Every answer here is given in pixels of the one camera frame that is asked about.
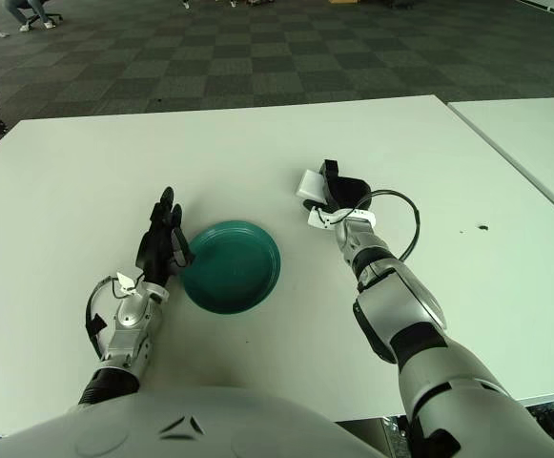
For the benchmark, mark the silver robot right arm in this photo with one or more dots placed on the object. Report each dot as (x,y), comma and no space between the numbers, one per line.
(400,305)

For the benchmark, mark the white cube charger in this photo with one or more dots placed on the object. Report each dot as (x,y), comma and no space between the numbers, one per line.
(310,185)

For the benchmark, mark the white table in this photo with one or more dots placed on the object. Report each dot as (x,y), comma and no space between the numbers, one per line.
(529,138)

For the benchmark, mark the seated person in jeans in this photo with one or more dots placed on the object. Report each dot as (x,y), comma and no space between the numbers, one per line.
(16,9)

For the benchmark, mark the cardboard box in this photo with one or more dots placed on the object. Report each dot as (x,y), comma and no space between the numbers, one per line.
(342,1)

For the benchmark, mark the silver robot torso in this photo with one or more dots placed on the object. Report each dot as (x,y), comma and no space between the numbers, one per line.
(162,429)

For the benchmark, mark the black swivel chair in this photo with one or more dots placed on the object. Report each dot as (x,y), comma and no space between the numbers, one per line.
(52,16)

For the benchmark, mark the green round plate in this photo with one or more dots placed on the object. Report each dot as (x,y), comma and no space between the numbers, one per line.
(238,267)

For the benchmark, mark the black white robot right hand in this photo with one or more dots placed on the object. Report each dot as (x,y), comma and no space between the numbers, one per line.
(348,193)

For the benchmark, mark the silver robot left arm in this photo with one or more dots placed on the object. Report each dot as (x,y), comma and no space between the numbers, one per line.
(129,324)

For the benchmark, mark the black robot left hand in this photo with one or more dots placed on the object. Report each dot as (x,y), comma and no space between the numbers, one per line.
(155,253)

